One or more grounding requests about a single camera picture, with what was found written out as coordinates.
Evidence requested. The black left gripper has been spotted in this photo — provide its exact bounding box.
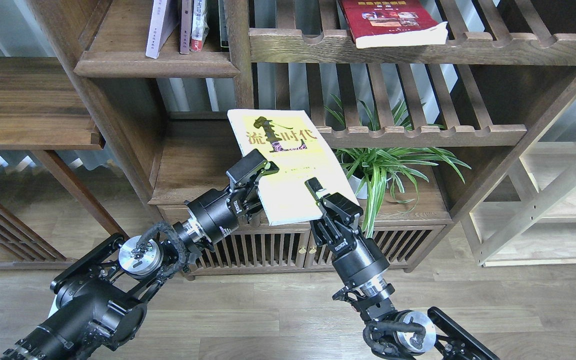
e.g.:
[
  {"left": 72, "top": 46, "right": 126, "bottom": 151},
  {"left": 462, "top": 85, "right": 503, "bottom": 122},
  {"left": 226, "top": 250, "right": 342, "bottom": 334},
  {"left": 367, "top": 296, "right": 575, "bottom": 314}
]
[{"left": 186, "top": 149, "right": 280, "bottom": 246}]

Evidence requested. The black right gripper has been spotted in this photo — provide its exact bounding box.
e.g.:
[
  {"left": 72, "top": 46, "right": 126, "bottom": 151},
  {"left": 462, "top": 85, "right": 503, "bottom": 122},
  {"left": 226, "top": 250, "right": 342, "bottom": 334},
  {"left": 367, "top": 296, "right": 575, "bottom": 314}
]
[{"left": 304, "top": 177, "right": 390, "bottom": 291}]

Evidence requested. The yellow green book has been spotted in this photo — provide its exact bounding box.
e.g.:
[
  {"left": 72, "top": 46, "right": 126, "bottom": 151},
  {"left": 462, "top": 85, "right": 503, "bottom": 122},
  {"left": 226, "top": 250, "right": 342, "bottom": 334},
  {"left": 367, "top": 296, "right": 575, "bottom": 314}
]
[{"left": 227, "top": 109, "right": 357, "bottom": 226}]

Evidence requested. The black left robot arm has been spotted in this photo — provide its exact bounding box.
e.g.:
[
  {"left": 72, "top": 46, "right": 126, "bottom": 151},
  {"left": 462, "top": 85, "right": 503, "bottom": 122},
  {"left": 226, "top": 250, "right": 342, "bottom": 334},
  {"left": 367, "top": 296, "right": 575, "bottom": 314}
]
[{"left": 0, "top": 149, "right": 279, "bottom": 360}]

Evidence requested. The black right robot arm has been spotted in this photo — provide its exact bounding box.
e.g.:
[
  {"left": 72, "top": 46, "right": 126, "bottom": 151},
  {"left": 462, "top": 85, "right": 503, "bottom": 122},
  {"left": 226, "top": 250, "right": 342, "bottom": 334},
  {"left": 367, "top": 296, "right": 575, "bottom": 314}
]
[{"left": 305, "top": 177, "right": 498, "bottom": 360}]

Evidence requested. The white plant pot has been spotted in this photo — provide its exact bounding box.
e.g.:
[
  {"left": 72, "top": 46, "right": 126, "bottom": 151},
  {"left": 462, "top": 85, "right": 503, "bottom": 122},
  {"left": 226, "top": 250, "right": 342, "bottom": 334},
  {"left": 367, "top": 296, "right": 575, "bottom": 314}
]
[{"left": 348, "top": 164, "right": 368, "bottom": 199}]

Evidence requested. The left slatted cabinet door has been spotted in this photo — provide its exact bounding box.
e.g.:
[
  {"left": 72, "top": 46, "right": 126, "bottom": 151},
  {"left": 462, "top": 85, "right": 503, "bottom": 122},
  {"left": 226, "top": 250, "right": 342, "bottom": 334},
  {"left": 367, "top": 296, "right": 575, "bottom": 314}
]
[{"left": 190, "top": 228, "right": 310, "bottom": 276}]

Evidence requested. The slatted cabinet door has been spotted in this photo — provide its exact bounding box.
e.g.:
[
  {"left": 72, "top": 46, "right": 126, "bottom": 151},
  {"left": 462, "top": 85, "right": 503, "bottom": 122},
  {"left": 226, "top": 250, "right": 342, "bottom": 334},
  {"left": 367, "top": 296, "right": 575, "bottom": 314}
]
[
  {"left": 190, "top": 228, "right": 310, "bottom": 276},
  {"left": 304, "top": 225, "right": 444, "bottom": 272}
]

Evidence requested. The green spider plant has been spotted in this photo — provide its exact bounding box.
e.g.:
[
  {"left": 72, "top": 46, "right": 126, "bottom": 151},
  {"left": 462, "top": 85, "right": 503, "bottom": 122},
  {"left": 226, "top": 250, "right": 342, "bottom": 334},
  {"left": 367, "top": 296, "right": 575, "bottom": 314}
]
[{"left": 318, "top": 94, "right": 471, "bottom": 241}]

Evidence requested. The right slatted cabinet door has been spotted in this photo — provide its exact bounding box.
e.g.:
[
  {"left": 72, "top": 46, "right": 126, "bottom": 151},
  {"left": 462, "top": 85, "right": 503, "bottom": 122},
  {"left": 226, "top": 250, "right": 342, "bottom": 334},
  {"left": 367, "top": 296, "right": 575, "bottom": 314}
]
[{"left": 304, "top": 225, "right": 444, "bottom": 272}]

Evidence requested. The dark wooden bookshelf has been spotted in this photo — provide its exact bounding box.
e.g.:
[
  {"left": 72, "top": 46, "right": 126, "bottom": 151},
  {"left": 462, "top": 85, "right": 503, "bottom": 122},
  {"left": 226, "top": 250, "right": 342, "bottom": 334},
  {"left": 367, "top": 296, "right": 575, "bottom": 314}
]
[{"left": 27, "top": 0, "right": 576, "bottom": 258}]

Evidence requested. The dark upright book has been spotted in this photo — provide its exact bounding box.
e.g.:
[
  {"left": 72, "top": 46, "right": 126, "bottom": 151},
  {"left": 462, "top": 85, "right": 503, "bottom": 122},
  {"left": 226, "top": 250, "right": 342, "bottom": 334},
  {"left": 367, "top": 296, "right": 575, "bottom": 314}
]
[{"left": 217, "top": 0, "right": 229, "bottom": 51}]

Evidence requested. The white red upright book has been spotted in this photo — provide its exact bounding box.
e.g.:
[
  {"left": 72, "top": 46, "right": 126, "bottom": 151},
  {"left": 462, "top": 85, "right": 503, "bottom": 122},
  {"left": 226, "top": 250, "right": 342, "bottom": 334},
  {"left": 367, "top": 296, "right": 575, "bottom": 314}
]
[{"left": 189, "top": 0, "right": 210, "bottom": 52}]

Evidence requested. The brown upright book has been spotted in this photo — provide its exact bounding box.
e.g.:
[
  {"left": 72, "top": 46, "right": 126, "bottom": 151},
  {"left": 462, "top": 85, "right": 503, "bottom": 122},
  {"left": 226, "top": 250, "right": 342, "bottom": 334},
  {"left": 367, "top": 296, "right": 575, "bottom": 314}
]
[{"left": 178, "top": 0, "right": 194, "bottom": 55}]

